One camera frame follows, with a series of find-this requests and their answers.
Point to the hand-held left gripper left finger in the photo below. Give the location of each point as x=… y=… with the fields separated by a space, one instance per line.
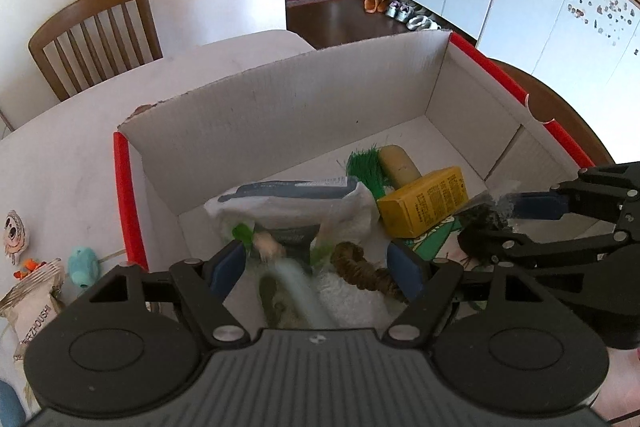
x=227 y=269

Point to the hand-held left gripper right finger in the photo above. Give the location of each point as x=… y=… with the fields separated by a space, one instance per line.
x=406 y=272

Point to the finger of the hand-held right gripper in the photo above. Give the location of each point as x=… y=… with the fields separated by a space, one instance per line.
x=542 y=205
x=550 y=249

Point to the clear bag white powder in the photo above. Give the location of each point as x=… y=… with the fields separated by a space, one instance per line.
x=352 y=299

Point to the dark mesh scrubber bag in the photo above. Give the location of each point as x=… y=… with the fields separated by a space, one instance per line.
x=482 y=224

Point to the yellow cardboard box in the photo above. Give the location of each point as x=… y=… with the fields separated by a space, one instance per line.
x=425 y=202

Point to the red cardboard shoe box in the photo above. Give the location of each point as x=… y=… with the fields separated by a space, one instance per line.
x=280 y=132

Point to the small green beige toy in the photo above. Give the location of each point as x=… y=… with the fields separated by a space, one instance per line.
x=257 y=239

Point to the green white printed pouch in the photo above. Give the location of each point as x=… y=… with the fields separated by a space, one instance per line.
x=435 y=234

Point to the white plastic bag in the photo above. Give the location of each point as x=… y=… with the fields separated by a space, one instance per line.
x=295 y=204

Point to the green bristle brush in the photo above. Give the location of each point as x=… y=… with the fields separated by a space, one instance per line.
x=367 y=169

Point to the teal plastic pencil sharpener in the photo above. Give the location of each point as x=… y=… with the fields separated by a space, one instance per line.
x=82 y=267

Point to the white cabinet with stickers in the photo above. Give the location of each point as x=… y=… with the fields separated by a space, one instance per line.
x=565 y=17

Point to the silver foil snack bag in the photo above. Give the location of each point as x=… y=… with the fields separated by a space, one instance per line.
x=32 y=307

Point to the small orange toy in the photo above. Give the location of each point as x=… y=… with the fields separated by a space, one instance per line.
x=26 y=268

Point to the white shoes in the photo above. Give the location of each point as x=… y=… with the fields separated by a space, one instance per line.
x=422 y=23

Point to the grey sneakers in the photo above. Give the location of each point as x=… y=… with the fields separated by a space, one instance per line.
x=398 y=11

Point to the orange slippers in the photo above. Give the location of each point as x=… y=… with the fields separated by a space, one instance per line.
x=375 y=4

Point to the brown wooden chair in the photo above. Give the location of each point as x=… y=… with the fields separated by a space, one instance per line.
x=95 y=39

